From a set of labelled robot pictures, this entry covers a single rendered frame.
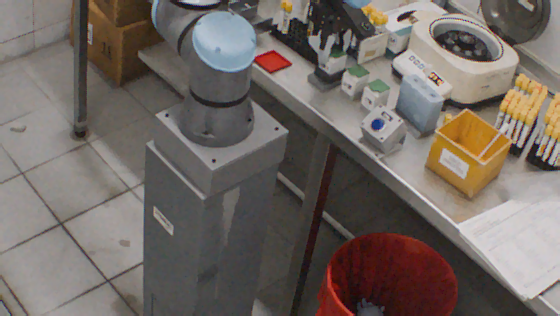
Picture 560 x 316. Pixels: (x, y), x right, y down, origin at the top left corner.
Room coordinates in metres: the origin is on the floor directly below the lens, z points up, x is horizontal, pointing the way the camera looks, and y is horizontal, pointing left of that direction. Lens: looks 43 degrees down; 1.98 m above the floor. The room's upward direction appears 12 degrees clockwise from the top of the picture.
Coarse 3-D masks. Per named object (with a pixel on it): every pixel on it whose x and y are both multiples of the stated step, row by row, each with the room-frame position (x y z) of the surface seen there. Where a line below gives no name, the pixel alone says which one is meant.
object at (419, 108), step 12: (408, 84) 1.51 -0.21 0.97; (420, 84) 1.51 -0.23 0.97; (408, 96) 1.50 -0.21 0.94; (420, 96) 1.47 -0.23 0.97; (432, 96) 1.47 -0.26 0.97; (396, 108) 1.52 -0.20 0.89; (408, 108) 1.49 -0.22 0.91; (420, 108) 1.47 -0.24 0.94; (432, 108) 1.45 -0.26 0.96; (408, 120) 1.48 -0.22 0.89; (420, 120) 1.46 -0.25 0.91; (432, 120) 1.46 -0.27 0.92; (420, 132) 1.45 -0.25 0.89; (432, 132) 1.47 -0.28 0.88
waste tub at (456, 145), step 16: (464, 112) 1.45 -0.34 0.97; (448, 128) 1.40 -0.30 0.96; (464, 128) 1.45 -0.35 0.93; (480, 128) 1.43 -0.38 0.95; (432, 144) 1.35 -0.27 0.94; (448, 144) 1.33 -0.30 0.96; (464, 144) 1.44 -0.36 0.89; (480, 144) 1.42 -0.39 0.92; (496, 144) 1.40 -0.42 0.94; (432, 160) 1.34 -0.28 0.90; (448, 160) 1.32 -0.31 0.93; (464, 160) 1.30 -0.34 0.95; (480, 160) 1.29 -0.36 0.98; (496, 160) 1.33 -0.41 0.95; (448, 176) 1.32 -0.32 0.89; (464, 176) 1.30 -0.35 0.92; (480, 176) 1.28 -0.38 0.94; (496, 176) 1.37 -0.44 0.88; (464, 192) 1.29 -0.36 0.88
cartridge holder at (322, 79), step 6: (312, 72) 1.59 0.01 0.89; (318, 72) 1.58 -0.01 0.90; (324, 72) 1.57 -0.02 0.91; (342, 72) 1.59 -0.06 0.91; (312, 78) 1.56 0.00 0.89; (318, 78) 1.57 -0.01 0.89; (324, 78) 1.56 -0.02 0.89; (330, 78) 1.56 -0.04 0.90; (336, 78) 1.57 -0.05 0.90; (318, 84) 1.55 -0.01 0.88; (324, 84) 1.55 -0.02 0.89; (330, 84) 1.56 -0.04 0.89; (336, 84) 1.57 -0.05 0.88; (324, 90) 1.54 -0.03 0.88
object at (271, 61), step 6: (264, 54) 1.64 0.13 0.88; (270, 54) 1.65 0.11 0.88; (276, 54) 1.65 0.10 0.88; (258, 60) 1.61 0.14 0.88; (264, 60) 1.62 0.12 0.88; (270, 60) 1.62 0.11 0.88; (276, 60) 1.63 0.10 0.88; (282, 60) 1.63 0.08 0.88; (264, 66) 1.58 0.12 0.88; (270, 66) 1.60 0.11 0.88; (276, 66) 1.60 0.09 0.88; (282, 66) 1.60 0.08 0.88; (270, 72) 1.57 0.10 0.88
